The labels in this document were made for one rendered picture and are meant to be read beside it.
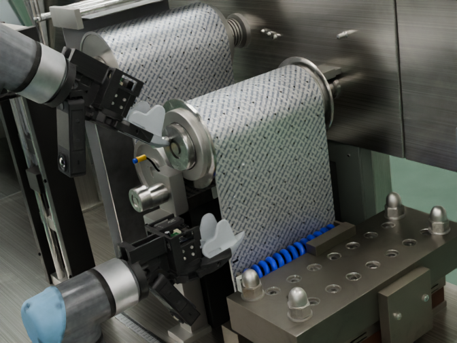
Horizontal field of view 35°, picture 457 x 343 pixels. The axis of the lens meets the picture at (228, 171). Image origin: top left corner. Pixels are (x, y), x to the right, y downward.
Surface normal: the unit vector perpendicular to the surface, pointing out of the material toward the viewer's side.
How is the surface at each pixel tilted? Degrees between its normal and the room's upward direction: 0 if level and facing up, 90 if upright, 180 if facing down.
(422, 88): 90
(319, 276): 0
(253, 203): 90
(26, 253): 0
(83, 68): 90
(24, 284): 0
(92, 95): 90
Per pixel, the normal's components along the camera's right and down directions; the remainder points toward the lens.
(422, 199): -0.15, -0.92
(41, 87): 0.36, 0.62
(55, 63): 0.72, -0.26
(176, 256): 0.61, 0.22
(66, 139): -0.81, 0.15
